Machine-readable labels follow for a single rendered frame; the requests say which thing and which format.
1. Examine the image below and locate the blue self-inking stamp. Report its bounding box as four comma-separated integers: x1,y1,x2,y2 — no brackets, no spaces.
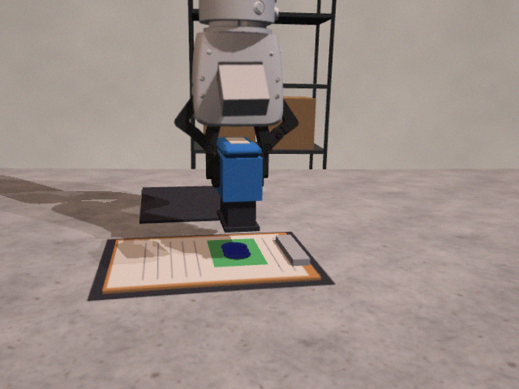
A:
217,137,263,233

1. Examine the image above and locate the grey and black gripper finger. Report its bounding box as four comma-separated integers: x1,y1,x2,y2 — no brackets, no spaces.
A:
174,95,221,188
254,99,298,186

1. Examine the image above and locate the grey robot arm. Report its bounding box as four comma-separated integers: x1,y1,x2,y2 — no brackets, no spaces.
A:
199,0,279,117

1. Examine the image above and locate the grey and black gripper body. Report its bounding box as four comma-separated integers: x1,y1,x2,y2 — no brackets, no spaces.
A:
191,26,283,126

